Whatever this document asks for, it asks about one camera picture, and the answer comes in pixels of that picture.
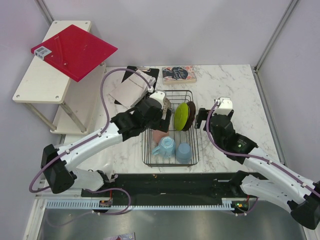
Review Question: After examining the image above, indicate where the pink plastic cup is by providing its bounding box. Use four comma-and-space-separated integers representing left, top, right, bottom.
152, 130, 169, 144

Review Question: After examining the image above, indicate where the light blue mug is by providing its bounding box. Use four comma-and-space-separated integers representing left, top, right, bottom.
152, 136, 176, 159

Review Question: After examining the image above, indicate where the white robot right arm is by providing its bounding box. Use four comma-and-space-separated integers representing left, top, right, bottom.
196, 108, 320, 230

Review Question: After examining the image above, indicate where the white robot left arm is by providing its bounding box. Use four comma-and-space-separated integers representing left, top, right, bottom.
40, 95, 170, 197

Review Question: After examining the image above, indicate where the patterned ceramic bowl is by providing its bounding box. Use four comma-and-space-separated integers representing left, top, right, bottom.
162, 97, 172, 118

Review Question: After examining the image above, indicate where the dark brown plate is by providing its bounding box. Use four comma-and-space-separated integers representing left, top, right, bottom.
182, 101, 196, 132

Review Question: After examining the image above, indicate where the lime green plate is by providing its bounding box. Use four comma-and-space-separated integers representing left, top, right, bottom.
174, 102, 189, 131

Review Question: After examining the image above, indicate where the white paper sheet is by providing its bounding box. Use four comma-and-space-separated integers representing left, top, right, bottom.
109, 73, 147, 108

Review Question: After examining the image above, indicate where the blue-grey cup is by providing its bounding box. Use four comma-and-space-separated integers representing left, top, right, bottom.
175, 142, 192, 164

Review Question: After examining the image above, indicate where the black clipboard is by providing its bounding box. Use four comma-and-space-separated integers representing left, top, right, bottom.
113, 66, 160, 106

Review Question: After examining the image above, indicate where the floral cover book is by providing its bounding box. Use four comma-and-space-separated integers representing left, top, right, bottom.
162, 65, 197, 85

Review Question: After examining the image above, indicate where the white two-tier shelf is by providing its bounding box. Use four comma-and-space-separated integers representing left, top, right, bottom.
12, 20, 107, 136

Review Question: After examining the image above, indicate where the red cutting board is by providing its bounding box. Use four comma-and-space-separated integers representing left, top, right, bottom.
30, 24, 118, 82

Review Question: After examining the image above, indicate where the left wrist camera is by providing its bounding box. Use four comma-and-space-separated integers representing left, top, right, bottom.
149, 91, 166, 105

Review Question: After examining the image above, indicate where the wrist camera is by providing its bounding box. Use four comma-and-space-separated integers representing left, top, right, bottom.
149, 91, 166, 105
214, 97, 233, 115

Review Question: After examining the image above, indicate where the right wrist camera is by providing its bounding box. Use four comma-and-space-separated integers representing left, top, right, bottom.
214, 97, 233, 115

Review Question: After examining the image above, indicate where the grey wire dish rack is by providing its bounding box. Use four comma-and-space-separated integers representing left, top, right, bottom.
142, 90, 200, 167

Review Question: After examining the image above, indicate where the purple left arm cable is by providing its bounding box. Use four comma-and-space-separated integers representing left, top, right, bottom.
29, 68, 154, 193

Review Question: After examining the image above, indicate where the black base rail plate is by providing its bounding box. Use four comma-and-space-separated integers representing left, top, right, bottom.
81, 170, 249, 205

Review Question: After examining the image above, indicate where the white slotted cable duct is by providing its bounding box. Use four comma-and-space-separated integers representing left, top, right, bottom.
45, 199, 240, 211

